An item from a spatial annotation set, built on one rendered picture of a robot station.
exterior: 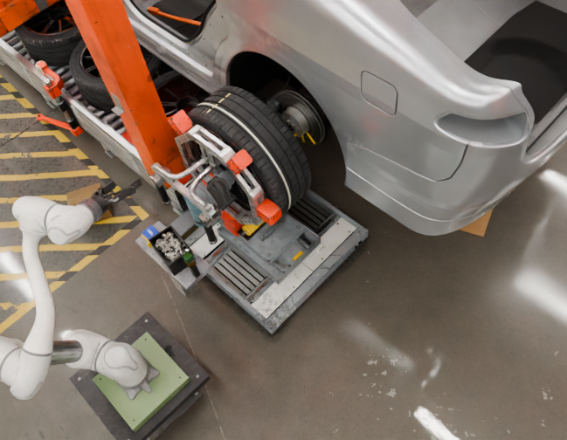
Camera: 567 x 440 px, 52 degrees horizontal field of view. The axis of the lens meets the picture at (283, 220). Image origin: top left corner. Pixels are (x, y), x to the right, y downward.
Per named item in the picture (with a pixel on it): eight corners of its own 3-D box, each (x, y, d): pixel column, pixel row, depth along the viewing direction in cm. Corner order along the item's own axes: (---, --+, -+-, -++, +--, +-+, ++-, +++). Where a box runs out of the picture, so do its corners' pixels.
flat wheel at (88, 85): (64, 103, 396) (49, 77, 377) (111, 40, 428) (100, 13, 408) (147, 123, 379) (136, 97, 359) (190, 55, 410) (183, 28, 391)
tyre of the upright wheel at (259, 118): (254, 180, 328) (332, 205, 278) (224, 206, 320) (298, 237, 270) (197, 79, 292) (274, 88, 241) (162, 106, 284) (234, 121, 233)
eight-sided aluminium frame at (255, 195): (273, 234, 287) (259, 167, 242) (263, 243, 285) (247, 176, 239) (200, 177, 311) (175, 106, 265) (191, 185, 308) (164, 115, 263)
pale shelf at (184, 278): (212, 268, 298) (210, 265, 295) (188, 291, 292) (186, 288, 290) (160, 223, 317) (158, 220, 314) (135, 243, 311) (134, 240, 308)
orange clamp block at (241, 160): (248, 165, 252) (254, 160, 243) (235, 175, 249) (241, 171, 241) (238, 152, 251) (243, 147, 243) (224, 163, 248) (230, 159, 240)
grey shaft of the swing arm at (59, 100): (85, 133, 410) (55, 81, 368) (79, 138, 408) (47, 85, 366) (78, 127, 413) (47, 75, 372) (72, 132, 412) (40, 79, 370)
